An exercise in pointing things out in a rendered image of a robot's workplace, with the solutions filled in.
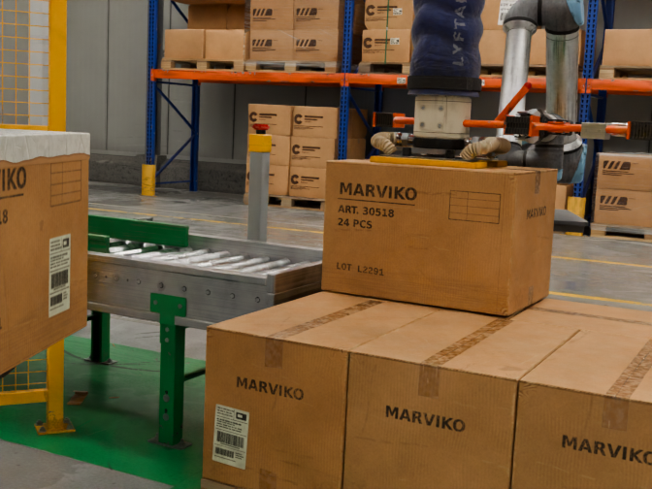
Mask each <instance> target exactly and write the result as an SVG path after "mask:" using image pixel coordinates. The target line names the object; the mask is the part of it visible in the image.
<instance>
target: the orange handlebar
mask: <svg viewBox="0 0 652 489"><path fill-rule="evenodd" d="M393 121H394V123H396V124H414V117H397V116H396V117H394V119H393ZM463 125H464V127H481V128H504V122H503V121H494V120H469V119H465V120H464V121H463ZM533 130H547V132H552V133H555V132H557V133H562V134H565V133H569V132H581V124H571V123H570V122H565V121H563V122H556V120H553V121H548V123H541V122H534V123H533ZM568 131H569V132H568ZM605 131H606V133H613V134H627V126H613V125H607V126H606V128H605Z"/></svg>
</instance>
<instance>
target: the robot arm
mask: <svg viewBox="0 0 652 489"><path fill-rule="evenodd" d="M583 24H584V5H583V0H517V1H516V2H515V3H514V4H513V5H512V6H511V7H510V9H509V10H508V11H507V13H506V15H505V18H504V22H503V31H504V32H505V33H506V39H505V58H504V68H503V77H502V86H501V96H500V106H499V114H500V113H501V111H502V110H503V109H504V108H505V106H506V105H507V104H508V103H509V102H510V100H511V99H512V98H513V97H514V96H515V94H516V93H517V92H518V91H519V90H520V88H521V87H522V86H523V85H524V83H525V82H528V73H529V62H530V52H531V41H532V36H533V35H534V34H535V33H536V32H537V28H538V26H545V32H546V111H544V112H543V111H542V109H531V110H528V111H525V104H526V95H525V96H524V97H523V98H522V99H521V101H520V102H519V103H518V104H517V105H516V106H515V108H514V109H513V110H512V111H511V112H510V114H509V115H515V116H527V117H530V115H534V116H540V120H539V122H541V123H548V121H553V120H556V122H563V121H565V122H570V124H575V123H576V122H577V86H578V36H579V26H581V25H583ZM503 133H504V128H497V134H496V137H502V138H506V139H508V140H509V141H510V143H511V149H510V151H509V152H508V153H505V154H500V155H497V156H496V158H498V159H499V160H505V161H507V166H517V167H533V168H549V169H558V175H557V183H568V184H571V183H580V182H582V181H583V176H584V168H585V161H586V153H587V145H585V144H582V139H581V138H580V136H579V135H577V134H574V132H569V133H565V134H562V133H557V132H555V133H552V132H547V130H539V133H538V137H530V136H529V135H524V136H522V135H518V134H514V135H503Z"/></svg>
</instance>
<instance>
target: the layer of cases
mask: <svg viewBox="0 0 652 489"><path fill-rule="evenodd" d="M203 478H204V479H208V480H212V481H215V482H219V483H223V484H227V485H231V486H235V487H238V488H242V489H652V311H644V310H629V309H622V308H615V307H607V306H599V305H592V304H584V303H577V302H569V301H562V300H554V299H546V298H545V299H541V300H539V301H537V302H535V303H533V304H531V305H529V306H527V307H525V308H523V309H521V310H519V311H517V312H515V313H513V314H511V315H509V316H502V315H496V314H489V313H482V312H475V311H468V310H456V309H449V308H442V307H435V306H428V305H421V304H415V303H408V302H401V301H394V300H387V299H380V298H374V297H367V296H360V295H353V294H346V293H340V292H333V291H326V290H325V291H321V292H319V293H315V294H312V295H308V296H306V297H303V298H299V299H296V300H293V301H290V302H286V303H283V304H280V305H276V306H273V307H270V308H266V309H263V310H259V311H255V312H252V313H249V314H245V315H242V316H239V317H235V318H232V319H229V320H226V321H222V322H219V323H216V324H213V325H210V326H207V344H206V378H205V411H204V444H203Z"/></svg>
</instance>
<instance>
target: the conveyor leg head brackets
mask: <svg viewBox="0 0 652 489"><path fill-rule="evenodd" d="M150 311H152V312H158V313H160V322H159V323H160V343H165V344H170V345H175V327H176V326H175V316H181V317H186V298H183V297H177V296H171V295H165V294H158V293H150Z"/></svg>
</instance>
